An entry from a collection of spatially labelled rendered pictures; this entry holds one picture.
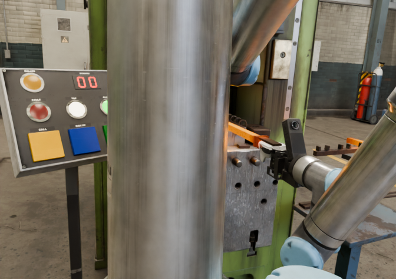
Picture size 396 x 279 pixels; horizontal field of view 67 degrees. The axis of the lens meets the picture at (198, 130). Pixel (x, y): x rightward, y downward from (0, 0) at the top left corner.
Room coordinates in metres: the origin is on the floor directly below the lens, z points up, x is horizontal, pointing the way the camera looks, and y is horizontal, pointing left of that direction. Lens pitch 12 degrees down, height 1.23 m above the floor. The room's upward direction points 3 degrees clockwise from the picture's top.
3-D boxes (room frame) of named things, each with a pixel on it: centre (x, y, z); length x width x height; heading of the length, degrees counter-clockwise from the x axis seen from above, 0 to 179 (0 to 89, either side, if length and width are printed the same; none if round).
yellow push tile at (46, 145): (0.75, 0.39, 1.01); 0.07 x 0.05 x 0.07; 133
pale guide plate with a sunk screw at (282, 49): (1.39, -0.36, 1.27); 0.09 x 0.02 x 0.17; 108
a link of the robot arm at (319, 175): (0.62, -0.30, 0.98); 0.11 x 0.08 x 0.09; 18
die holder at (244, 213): (1.39, -0.08, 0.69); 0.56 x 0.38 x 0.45; 18
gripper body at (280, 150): (0.78, -0.25, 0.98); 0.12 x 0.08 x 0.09; 18
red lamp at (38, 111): (0.78, 0.42, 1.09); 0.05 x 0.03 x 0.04; 108
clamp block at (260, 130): (1.28, -0.25, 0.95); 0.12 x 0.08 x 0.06; 18
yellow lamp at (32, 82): (0.81, 0.45, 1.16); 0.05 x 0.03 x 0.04; 108
